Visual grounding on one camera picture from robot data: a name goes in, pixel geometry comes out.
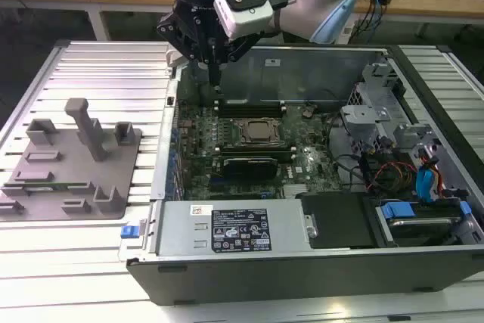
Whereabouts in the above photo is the open black PC case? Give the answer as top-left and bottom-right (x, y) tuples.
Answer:
(117, 41), (484, 307)

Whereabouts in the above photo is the red yellow wire bundle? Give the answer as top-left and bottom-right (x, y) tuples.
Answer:
(368, 162), (415, 191)

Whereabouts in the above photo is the CPU socket with cover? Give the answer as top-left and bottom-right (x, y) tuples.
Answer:
(232, 116), (288, 147)

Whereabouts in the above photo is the small silver heat sink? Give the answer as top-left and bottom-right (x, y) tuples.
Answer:
(281, 183), (309, 199)

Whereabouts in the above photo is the silver CPU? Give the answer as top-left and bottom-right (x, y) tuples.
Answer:
(247, 121), (281, 141)

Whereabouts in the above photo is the black RAM slot bank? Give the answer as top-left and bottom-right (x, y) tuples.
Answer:
(215, 144), (298, 162)
(213, 98), (287, 119)

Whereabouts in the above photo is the black graphics card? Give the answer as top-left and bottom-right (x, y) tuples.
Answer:
(221, 156), (281, 181)

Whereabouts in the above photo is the green RAM stick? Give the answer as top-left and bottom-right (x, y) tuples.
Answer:
(3, 182), (88, 191)

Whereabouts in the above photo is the hard disk in blue carrier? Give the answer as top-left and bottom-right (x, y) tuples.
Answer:
(374, 200), (472, 248)

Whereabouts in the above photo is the silver power supply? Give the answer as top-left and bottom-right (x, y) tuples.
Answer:
(150, 200), (315, 259)

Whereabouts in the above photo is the green motherboard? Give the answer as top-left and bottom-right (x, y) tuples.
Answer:
(172, 101), (341, 201)

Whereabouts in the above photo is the black wire bundle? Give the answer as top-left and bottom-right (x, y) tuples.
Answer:
(324, 114), (368, 191)

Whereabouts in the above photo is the grey metal drive cage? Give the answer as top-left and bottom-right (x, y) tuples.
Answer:
(340, 61), (443, 157)

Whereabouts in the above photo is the RAM stick with silver label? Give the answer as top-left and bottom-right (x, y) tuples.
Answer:
(221, 98), (281, 107)

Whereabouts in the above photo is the blue hanging cable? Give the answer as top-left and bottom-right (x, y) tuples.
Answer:
(368, 0), (383, 40)

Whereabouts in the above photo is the blue flat wire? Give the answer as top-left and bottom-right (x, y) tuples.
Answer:
(414, 148), (443, 203)

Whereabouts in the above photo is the black drive cover plate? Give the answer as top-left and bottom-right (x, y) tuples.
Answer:
(296, 192), (379, 250)

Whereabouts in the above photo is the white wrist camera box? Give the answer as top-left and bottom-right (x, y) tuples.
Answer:
(213, 0), (274, 40)

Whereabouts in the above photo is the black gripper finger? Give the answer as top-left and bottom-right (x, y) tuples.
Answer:
(157, 14), (216, 86)
(215, 33), (262, 88)

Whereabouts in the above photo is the grey parts rack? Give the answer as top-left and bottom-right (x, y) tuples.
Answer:
(0, 98), (144, 222)

